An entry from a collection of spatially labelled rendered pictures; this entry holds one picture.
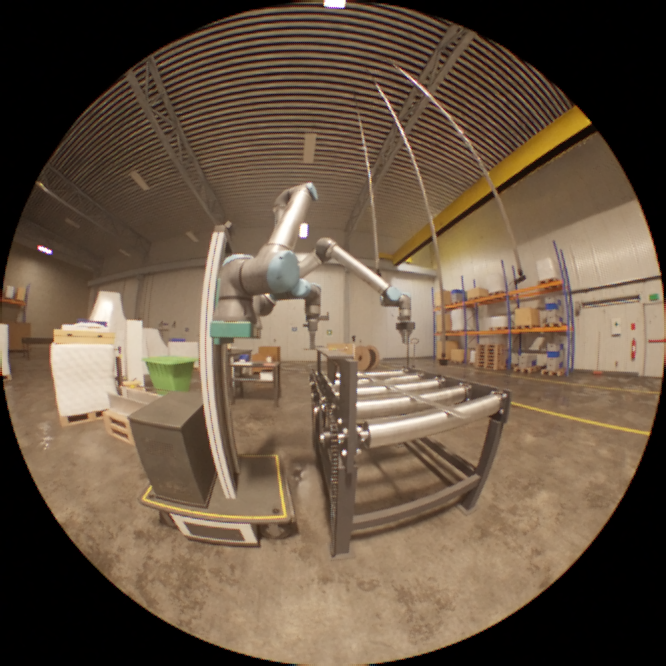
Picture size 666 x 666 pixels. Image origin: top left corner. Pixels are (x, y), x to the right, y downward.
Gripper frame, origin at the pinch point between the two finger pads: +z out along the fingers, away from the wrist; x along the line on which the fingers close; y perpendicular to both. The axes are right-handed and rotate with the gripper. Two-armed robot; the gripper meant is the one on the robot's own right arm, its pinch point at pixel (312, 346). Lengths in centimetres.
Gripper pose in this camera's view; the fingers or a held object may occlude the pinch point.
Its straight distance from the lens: 107.6
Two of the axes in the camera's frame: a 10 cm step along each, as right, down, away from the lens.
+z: -0.1, 10.0, -0.3
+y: -9.9, -0.1, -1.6
